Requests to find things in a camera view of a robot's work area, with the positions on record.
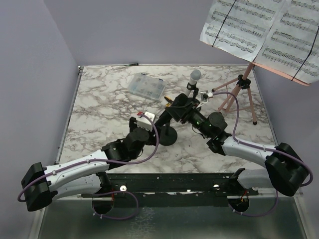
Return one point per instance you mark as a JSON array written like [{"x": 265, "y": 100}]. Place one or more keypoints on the white microphone silver grille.
[{"x": 192, "y": 82}]

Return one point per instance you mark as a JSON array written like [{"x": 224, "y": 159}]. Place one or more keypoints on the black stand holding white microphone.
[{"x": 191, "y": 93}]

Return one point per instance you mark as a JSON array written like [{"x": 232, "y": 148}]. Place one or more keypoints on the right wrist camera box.
[{"x": 205, "y": 96}]

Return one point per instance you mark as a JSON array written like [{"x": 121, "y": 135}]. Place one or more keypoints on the left sheet music page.
[{"x": 240, "y": 27}]

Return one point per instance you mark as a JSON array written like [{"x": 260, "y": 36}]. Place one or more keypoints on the green black screwdriver at wall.
[{"x": 133, "y": 64}]

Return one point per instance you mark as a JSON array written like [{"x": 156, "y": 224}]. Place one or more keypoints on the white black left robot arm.
[{"x": 41, "y": 185}]

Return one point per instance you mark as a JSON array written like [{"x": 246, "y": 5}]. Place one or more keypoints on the yellow black T-handle tool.
[{"x": 169, "y": 101}]

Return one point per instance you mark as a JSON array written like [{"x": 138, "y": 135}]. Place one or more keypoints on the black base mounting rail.
[{"x": 168, "y": 189}]

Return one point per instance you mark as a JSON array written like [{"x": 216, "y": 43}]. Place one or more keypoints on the clear plastic screw box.
[{"x": 147, "y": 87}]

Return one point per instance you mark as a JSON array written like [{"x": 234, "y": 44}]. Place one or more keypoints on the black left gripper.
[{"x": 153, "y": 140}]

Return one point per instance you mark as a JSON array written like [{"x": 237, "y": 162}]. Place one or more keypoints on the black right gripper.
[{"x": 177, "y": 111}]

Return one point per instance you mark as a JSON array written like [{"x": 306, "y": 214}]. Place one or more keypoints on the black round microphone stand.
[{"x": 168, "y": 135}]

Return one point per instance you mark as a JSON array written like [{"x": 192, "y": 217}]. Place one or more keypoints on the right sheet music page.
[{"x": 292, "y": 44}]

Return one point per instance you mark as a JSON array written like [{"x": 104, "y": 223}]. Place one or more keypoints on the sheet music page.
[
  {"x": 240, "y": 27},
  {"x": 292, "y": 44}
]

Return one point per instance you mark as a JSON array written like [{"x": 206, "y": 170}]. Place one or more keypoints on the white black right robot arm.
[{"x": 281, "y": 167}]

